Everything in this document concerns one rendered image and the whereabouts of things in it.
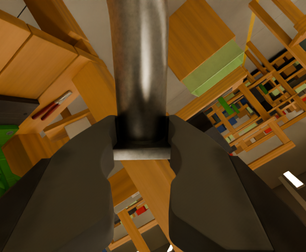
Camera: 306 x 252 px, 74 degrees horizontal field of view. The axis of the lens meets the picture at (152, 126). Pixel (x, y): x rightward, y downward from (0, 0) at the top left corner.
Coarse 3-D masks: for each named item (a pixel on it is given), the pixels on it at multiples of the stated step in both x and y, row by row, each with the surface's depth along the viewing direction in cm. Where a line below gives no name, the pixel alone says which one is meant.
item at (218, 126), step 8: (248, 72) 630; (264, 96) 653; (272, 104) 604; (216, 112) 666; (224, 112) 700; (240, 112) 647; (280, 112) 600; (232, 120) 653; (248, 120) 628; (280, 120) 601; (288, 120) 593; (224, 128) 660; (248, 128) 637; (264, 128) 612; (224, 136) 654; (232, 136) 653; (256, 136) 631; (240, 144) 638; (248, 144) 640
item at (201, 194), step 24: (168, 120) 11; (192, 144) 9; (216, 144) 9; (192, 168) 8; (216, 168) 8; (192, 192) 7; (216, 192) 7; (240, 192) 7; (192, 216) 6; (216, 216) 6; (240, 216) 6; (192, 240) 6; (216, 240) 5; (240, 240) 5; (264, 240) 5
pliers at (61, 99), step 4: (68, 92) 66; (64, 96) 66; (56, 100) 67; (60, 100) 67; (52, 104) 66; (56, 104) 68; (44, 108) 66; (48, 108) 67; (52, 108) 69; (40, 112) 67; (48, 112) 69; (32, 116) 67; (36, 116) 67; (44, 116) 70
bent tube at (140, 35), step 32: (128, 0) 9; (160, 0) 9; (128, 32) 9; (160, 32) 10; (128, 64) 10; (160, 64) 10; (128, 96) 11; (160, 96) 11; (128, 128) 12; (160, 128) 12
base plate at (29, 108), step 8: (0, 96) 51; (8, 96) 53; (0, 104) 52; (8, 104) 53; (16, 104) 55; (24, 104) 57; (32, 104) 59; (0, 112) 54; (8, 112) 56; (16, 112) 58; (24, 112) 60; (0, 120) 57; (8, 120) 59; (16, 120) 61
